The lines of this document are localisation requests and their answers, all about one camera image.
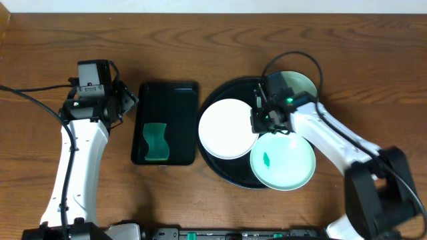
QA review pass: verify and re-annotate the mint green plate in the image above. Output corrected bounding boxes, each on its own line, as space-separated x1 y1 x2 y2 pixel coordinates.
281 71 318 97
250 133 316 191

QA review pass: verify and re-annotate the green sponge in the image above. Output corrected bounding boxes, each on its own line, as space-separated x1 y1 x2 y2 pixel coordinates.
143 123 170 161

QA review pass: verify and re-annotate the white plate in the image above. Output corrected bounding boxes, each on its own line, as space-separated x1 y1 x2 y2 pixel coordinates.
198 99 259 160

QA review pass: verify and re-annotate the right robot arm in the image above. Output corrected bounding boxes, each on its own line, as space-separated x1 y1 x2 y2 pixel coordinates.
250 87 426 239

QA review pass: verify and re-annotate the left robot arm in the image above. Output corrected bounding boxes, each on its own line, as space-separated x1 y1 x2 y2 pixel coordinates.
22 77 141 239

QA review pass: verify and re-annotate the black rectangular tray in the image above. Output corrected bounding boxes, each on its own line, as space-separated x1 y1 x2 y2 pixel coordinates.
131 82 198 165

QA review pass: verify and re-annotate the round black tray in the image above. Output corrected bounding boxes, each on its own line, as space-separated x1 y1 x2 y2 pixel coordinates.
197 77 268 189

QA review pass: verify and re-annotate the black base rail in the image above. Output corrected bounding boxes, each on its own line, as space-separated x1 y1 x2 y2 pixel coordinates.
151 228 330 240

